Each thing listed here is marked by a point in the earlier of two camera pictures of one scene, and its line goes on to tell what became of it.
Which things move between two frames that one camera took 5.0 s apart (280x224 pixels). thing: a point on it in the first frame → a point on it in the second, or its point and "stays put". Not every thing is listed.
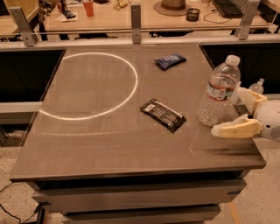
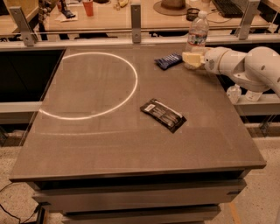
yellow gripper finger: [242, 127] → [193, 59]
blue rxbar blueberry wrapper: [170, 61] stays put
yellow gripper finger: [249, 98] → [199, 49]
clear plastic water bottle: [218, 102] → [198, 33]
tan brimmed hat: [171, 8] stays put
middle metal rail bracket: [136, 24] stays put
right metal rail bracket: [252, 9] stays put
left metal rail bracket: [31, 37] stays put
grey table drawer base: [175, 199] stays put
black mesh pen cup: [192, 14] stays put
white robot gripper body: [270, 118] → [213, 60]
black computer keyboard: [228, 9] stays put
